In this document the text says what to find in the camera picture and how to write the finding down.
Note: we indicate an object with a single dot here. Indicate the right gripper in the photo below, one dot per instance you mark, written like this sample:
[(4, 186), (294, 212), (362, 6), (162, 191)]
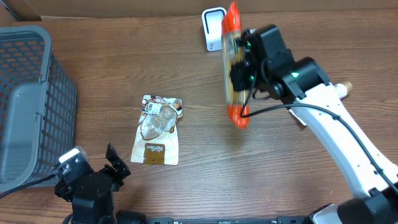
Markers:
[(243, 85)]

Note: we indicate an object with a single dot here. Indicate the beige brown snack pouch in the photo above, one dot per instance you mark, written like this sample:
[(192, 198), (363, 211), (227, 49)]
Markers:
[(156, 139)]

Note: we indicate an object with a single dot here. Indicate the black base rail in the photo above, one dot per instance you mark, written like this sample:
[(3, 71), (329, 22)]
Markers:
[(278, 220)]

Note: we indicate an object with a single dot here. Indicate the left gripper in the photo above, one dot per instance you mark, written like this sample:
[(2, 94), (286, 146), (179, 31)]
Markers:
[(119, 165)]

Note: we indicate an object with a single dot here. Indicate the grey plastic shopping basket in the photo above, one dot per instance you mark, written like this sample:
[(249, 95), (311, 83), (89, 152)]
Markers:
[(39, 104)]

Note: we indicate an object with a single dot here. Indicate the white tube with gold cap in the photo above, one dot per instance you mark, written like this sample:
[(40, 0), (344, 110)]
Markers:
[(342, 90)]

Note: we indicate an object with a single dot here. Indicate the orange spaghetti package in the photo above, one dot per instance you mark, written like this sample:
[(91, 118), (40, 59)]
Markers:
[(231, 32)]

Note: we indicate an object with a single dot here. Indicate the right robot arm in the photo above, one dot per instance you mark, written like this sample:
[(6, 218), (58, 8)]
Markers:
[(263, 62)]

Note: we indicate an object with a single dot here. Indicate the white barcode scanner stand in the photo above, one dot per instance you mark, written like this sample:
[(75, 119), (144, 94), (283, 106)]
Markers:
[(211, 19)]

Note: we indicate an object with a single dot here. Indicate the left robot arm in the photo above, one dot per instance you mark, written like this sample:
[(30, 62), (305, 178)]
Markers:
[(91, 192)]

